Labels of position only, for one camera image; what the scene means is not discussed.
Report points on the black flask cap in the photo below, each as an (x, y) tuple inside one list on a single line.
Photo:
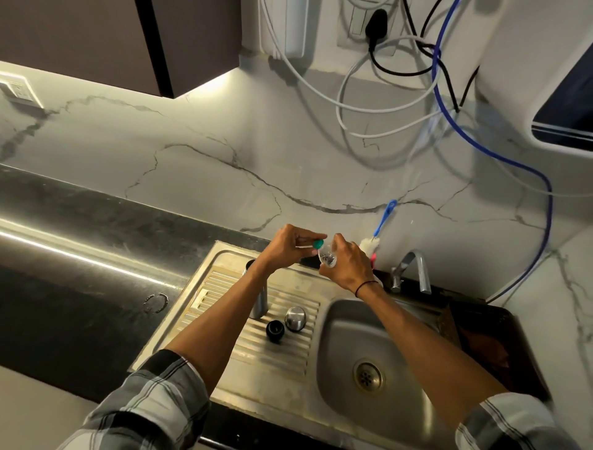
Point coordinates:
[(275, 330)]

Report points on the person's right hand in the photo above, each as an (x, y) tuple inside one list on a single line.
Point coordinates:
[(350, 269)]

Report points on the steel flask lid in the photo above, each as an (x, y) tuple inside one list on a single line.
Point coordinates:
[(295, 319)]

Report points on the person's left hand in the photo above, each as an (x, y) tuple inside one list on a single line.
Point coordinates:
[(282, 252)]

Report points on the green bottle cap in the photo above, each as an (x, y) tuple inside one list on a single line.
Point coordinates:
[(319, 243)]

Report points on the black wristband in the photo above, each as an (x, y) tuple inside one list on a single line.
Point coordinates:
[(366, 285)]

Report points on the sink drain strainer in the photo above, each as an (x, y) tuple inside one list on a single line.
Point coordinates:
[(369, 376)]

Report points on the dark dish tray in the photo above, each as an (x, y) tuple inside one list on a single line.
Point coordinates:
[(495, 343)]

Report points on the person's right forearm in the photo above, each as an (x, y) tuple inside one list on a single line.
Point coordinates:
[(431, 357)]

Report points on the steel sink faucet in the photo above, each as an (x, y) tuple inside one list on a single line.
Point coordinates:
[(410, 266)]

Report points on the steel flask bottle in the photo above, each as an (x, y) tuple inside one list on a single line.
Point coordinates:
[(258, 306)]

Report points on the white water purifier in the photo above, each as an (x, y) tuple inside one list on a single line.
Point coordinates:
[(523, 69)]

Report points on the dark wall cabinet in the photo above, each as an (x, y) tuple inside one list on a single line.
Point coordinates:
[(116, 41)]

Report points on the stainless steel sink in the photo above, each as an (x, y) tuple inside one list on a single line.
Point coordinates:
[(287, 371)]

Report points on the white wall switch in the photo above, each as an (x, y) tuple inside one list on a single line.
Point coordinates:
[(18, 92)]

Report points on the black power plug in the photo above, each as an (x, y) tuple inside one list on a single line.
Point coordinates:
[(376, 25)]

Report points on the person's right thumb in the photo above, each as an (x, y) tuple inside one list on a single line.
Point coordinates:
[(327, 271)]

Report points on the white wall socket plate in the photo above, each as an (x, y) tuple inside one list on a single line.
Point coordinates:
[(356, 28)]

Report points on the white tube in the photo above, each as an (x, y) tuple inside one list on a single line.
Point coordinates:
[(352, 109)]

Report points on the clear plastic bottle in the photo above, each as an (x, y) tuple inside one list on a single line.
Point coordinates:
[(328, 257)]

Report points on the person's left forearm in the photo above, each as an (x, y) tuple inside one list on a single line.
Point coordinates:
[(217, 334)]

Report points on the person's left thumb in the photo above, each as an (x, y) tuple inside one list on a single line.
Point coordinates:
[(307, 252)]

